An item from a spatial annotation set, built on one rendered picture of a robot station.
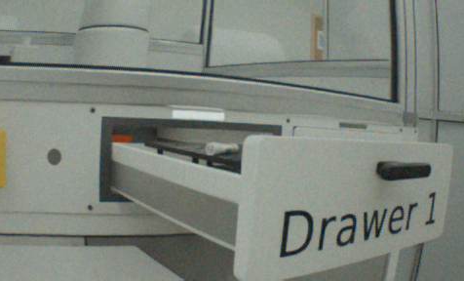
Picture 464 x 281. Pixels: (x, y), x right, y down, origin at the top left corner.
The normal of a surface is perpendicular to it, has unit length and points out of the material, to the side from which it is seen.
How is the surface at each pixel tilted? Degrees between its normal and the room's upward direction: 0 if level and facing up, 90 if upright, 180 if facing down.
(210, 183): 90
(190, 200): 90
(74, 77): 90
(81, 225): 90
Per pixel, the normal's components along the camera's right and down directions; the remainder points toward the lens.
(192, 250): 0.54, 0.08
